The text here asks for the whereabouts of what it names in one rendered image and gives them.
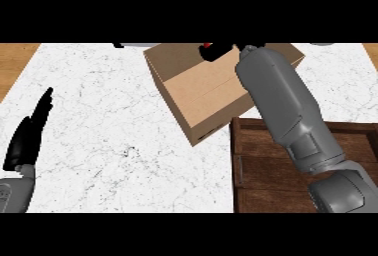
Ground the brown cardboard box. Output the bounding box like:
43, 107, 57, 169
142, 42, 306, 147

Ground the dark brown wooden tray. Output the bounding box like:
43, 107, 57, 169
229, 116, 378, 214

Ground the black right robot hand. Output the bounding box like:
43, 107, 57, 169
198, 42, 268, 63

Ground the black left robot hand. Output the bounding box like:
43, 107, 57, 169
2, 87, 55, 172

